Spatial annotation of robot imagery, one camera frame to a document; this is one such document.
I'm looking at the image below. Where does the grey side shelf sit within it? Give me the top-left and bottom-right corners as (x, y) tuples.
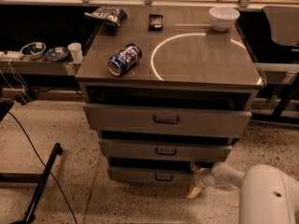
(0, 58), (80, 76)

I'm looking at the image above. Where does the grey drawer cabinet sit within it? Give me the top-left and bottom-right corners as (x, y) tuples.
(75, 5), (264, 185)

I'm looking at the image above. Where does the small black tray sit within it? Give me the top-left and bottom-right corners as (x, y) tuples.
(149, 14), (163, 31)

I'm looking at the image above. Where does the black floor cable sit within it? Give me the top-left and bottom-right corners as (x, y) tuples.
(6, 109), (78, 224)

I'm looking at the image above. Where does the grey bottom drawer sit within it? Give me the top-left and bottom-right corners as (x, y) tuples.
(107, 157), (192, 185)

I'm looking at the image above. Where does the grey middle drawer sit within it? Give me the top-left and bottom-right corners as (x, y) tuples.
(99, 139), (232, 163)

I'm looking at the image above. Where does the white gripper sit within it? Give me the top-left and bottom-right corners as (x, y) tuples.
(186, 162), (215, 199)

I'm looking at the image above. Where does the grey drawer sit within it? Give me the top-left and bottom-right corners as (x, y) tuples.
(99, 139), (232, 163)
(107, 157), (192, 185)
(83, 104), (251, 138)

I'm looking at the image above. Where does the dark blue plate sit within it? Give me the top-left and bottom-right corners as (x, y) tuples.
(45, 47), (69, 62)

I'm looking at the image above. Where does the white paper cup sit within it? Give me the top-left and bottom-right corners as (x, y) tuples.
(67, 43), (83, 63)

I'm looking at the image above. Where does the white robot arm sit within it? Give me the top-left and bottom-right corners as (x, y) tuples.
(187, 162), (299, 224)

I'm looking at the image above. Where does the grey chair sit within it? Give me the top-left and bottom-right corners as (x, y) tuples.
(263, 7), (299, 47)

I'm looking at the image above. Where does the blue soda can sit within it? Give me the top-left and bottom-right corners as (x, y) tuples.
(107, 43), (142, 77)

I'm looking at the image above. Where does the black stand leg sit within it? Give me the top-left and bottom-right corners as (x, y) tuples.
(11, 143), (63, 224)

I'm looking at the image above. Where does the white power strip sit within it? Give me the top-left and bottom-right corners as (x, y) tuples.
(0, 51), (22, 60)

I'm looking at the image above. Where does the blue chip bag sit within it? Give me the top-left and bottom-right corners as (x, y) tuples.
(84, 7), (127, 27)

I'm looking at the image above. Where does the grey top drawer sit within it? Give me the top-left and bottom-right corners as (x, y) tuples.
(83, 104), (251, 138)

